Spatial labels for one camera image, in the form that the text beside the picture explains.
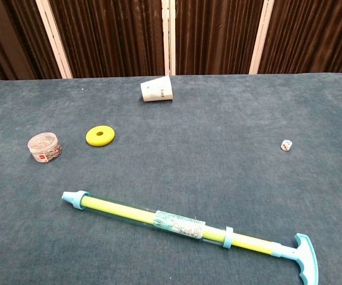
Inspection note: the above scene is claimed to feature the yellow foam ring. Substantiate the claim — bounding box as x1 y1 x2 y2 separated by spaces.
85 125 116 148

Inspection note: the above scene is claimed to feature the clear jar of paper clips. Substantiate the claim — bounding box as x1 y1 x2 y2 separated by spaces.
27 132 63 163

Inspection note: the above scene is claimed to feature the brown folding screen panel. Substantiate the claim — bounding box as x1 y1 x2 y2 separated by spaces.
248 0 342 75
35 0 170 80
168 0 275 76
0 0 73 86

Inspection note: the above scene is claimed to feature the blue yellow water pump toy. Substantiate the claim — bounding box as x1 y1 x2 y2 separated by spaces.
61 190 319 285

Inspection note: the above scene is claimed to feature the white paper cup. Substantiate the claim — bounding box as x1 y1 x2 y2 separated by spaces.
140 75 174 103

